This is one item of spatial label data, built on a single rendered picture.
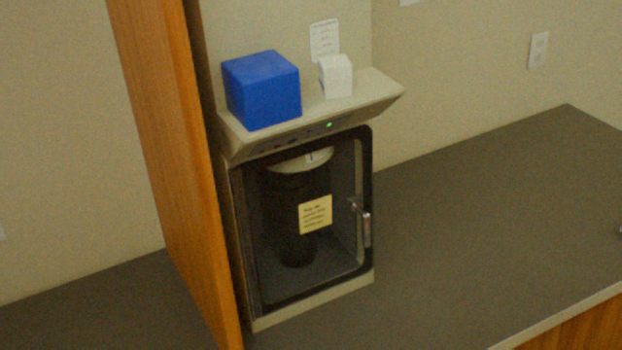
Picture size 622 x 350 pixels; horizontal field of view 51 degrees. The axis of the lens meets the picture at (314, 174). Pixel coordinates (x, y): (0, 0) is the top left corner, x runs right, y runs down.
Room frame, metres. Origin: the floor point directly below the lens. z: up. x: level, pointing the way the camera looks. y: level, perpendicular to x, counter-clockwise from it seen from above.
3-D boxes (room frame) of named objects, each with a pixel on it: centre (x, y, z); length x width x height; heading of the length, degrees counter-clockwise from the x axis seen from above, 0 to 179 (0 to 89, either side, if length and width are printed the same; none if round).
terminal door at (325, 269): (1.07, 0.01, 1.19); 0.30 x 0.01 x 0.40; 115
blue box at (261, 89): (0.98, 0.08, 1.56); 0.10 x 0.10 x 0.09; 26
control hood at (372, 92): (1.02, -0.01, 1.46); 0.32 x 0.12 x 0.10; 116
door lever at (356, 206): (1.08, -0.10, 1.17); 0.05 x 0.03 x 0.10; 25
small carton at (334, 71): (1.04, -0.05, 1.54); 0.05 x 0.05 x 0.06; 9
